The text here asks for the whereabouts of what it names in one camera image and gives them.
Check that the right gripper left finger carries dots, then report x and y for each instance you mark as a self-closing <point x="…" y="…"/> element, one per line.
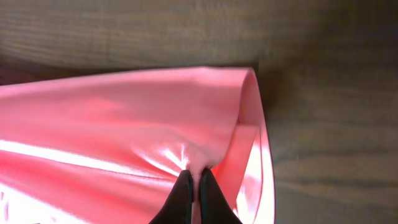
<point x="177" y="208"/>

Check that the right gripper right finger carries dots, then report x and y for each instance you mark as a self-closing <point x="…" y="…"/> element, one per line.
<point x="214" y="208"/>

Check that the pink printed t-shirt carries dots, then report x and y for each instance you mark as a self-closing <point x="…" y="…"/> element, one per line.
<point x="109" y="148"/>

